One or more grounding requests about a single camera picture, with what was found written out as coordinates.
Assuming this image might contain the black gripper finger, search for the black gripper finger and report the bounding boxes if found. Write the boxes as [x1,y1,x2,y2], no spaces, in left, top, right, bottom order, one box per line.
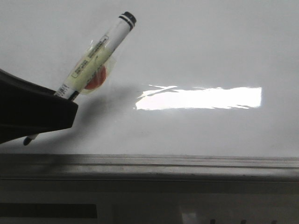
[0,70,78,143]

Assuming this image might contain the white black whiteboard marker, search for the white black whiteboard marker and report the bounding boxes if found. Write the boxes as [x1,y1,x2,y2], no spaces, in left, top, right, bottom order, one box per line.
[22,11,137,146]

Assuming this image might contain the white whiteboard with metal frame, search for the white whiteboard with metal frame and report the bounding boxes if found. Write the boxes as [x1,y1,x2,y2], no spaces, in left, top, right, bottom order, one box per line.
[0,0,299,181]

